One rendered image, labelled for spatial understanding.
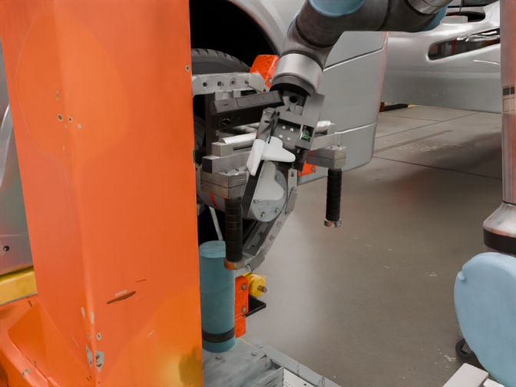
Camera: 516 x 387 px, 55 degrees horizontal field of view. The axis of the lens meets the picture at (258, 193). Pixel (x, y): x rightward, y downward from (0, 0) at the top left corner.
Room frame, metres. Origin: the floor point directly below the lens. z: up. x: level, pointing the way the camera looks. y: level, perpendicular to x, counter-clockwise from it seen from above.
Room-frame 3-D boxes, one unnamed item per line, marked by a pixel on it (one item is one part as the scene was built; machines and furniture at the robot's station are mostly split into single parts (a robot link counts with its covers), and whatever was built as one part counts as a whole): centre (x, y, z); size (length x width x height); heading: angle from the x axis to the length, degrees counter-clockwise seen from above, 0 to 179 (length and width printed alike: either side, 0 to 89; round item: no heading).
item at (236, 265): (0.94, 0.05, 0.83); 0.04 x 0.04 x 0.16
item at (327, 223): (1.19, -0.19, 0.83); 0.04 x 0.04 x 0.16
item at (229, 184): (0.97, 0.07, 0.93); 0.09 x 0.05 x 0.05; 45
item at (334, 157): (1.21, -0.17, 0.93); 0.09 x 0.05 x 0.05; 45
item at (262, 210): (1.18, 0.05, 0.85); 0.21 x 0.14 x 0.14; 45
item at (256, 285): (1.39, 0.08, 0.51); 0.29 x 0.06 x 0.06; 45
